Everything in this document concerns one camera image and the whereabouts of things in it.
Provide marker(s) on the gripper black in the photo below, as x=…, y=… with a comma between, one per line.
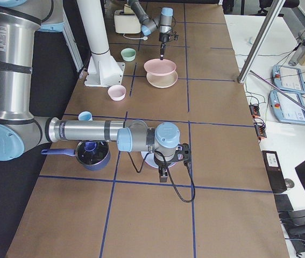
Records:
x=163, y=38
x=162, y=163

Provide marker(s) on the pink plate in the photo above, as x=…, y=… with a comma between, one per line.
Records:
x=159, y=67

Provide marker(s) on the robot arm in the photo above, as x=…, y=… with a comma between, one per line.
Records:
x=21, y=131
x=162, y=23

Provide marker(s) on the blue plate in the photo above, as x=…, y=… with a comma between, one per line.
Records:
x=151, y=162

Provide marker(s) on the cream plate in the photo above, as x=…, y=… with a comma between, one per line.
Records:
x=162, y=81

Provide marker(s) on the green bowl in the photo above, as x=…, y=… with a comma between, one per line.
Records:
x=128, y=54

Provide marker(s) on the pink bowl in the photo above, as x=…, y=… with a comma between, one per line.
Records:
x=117, y=92

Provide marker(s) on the blue saucepan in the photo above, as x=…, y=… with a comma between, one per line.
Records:
x=93, y=155

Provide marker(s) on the light blue cup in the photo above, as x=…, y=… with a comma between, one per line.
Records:
x=85, y=116

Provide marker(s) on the black power box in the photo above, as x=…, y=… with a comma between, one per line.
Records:
x=274, y=172

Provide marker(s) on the orange connector board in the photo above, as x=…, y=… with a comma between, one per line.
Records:
x=259, y=124

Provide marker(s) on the far teach pendant tablet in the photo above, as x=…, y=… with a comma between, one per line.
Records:
x=288, y=78

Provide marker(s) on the teach pendant tablet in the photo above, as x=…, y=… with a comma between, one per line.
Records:
x=285, y=110
x=288, y=78

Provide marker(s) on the grey water bottle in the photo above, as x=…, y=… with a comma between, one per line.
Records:
x=299, y=53

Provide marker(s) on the near teach pendant tablet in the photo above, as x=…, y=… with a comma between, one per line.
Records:
x=285, y=110

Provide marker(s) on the white toaster cord plug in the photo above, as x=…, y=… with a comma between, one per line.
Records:
x=144, y=38

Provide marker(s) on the aluminium frame post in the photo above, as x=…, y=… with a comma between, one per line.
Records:
x=260, y=38

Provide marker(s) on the green-handled grabber stick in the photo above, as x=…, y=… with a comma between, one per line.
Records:
x=278, y=90

